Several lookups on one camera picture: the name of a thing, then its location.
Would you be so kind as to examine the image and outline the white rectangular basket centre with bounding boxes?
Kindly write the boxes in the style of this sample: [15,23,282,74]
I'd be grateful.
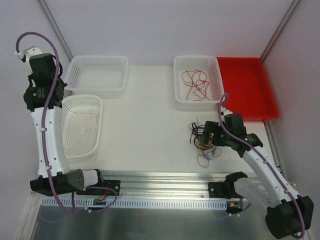
[173,55,225,112]

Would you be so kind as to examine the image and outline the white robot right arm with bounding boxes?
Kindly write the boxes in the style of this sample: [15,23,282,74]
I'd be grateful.
[199,113,314,239]

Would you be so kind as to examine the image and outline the white oval basket left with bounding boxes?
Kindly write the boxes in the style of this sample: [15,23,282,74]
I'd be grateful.
[61,94,103,162]

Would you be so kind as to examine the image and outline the white rectangular basket back left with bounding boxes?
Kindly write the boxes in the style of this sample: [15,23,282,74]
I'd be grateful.
[64,55,129,99]

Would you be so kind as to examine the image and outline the yellow wire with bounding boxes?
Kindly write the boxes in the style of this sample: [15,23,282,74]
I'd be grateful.
[66,106,101,126]

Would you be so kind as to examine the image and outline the long red wire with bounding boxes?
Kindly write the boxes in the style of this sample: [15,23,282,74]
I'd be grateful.
[180,69,210,102]

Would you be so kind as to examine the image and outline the multicolour wire bundle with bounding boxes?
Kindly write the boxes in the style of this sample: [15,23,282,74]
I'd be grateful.
[187,117,223,168]

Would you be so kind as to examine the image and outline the white rectangular basket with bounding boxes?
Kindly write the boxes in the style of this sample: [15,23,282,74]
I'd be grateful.
[64,55,129,99]
[173,55,225,112]

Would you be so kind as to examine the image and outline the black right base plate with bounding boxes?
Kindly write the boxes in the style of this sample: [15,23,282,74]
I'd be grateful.
[208,182,242,199]

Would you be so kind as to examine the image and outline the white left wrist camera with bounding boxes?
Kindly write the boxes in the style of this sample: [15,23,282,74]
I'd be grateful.
[14,46,42,63]

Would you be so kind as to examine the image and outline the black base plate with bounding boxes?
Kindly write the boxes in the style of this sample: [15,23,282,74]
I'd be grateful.
[76,180,121,197]
[208,182,242,199]

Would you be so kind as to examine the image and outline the white slotted cable duct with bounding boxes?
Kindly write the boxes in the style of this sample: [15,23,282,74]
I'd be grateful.
[39,196,228,210]

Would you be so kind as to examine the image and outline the aluminium mounting rail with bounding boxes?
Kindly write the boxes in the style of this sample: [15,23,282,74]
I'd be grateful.
[102,170,227,200]

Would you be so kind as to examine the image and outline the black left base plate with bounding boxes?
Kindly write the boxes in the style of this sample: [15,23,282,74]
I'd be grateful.
[76,180,121,197]

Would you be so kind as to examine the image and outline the red plastic tray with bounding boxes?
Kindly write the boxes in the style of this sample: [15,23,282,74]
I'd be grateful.
[217,57,279,122]

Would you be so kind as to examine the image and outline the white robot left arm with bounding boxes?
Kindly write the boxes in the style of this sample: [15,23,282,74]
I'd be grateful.
[23,53,105,197]

